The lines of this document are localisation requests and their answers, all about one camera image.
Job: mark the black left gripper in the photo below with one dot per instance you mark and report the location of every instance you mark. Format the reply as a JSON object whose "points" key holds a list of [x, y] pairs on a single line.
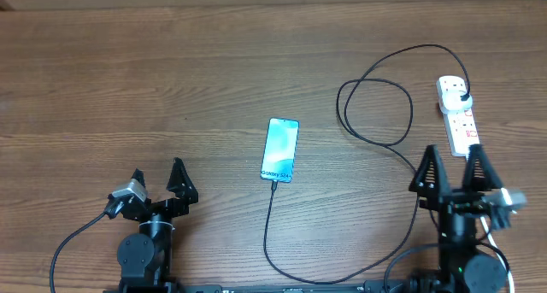
{"points": [[184, 195]]}

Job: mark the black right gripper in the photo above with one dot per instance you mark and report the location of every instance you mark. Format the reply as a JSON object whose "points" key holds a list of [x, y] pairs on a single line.
{"points": [[444, 196]]}

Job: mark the Samsung Galaxy smartphone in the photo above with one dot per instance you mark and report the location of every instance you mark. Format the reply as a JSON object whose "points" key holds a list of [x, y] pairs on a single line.
{"points": [[280, 150]]}

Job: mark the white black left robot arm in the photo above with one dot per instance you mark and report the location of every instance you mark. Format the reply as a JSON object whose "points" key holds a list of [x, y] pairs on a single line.
{"points": [[145, 257]]}

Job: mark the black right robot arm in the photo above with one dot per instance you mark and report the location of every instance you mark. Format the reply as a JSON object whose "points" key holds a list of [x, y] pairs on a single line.
{"points": [[462, 266]]}

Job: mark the white charger adapter plug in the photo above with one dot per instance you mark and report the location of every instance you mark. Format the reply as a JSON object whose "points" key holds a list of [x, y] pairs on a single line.
{"points": [[451, 102]]}

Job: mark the white power extension strip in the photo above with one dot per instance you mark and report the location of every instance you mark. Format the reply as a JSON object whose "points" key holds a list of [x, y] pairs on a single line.
{"points": [[460, 127]]}

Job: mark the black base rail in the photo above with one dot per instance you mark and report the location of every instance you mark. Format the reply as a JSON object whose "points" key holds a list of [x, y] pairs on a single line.
{"points": [[370, 286]]}

